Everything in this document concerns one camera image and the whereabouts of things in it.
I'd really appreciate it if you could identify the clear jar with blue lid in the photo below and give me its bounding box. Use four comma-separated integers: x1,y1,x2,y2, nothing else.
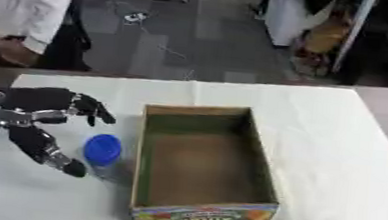
79,131,125,182

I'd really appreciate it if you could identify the person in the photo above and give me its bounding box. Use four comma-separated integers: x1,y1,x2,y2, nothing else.
0,0,98,75

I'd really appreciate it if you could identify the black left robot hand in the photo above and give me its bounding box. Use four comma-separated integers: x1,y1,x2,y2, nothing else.
0,82,120,181

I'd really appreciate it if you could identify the tan cardboard box green inside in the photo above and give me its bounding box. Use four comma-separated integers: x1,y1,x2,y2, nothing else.
126,97,289,220

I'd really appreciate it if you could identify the white leaning board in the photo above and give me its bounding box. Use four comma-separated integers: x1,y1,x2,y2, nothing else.
329,0,379,77

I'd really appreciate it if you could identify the tan bag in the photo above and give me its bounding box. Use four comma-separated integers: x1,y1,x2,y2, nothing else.
300,14,354,57

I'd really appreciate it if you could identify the white bag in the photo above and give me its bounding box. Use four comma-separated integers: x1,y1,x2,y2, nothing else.
261,0,339,52

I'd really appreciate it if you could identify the person's hand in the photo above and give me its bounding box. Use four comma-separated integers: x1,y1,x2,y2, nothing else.
0,35,43,68

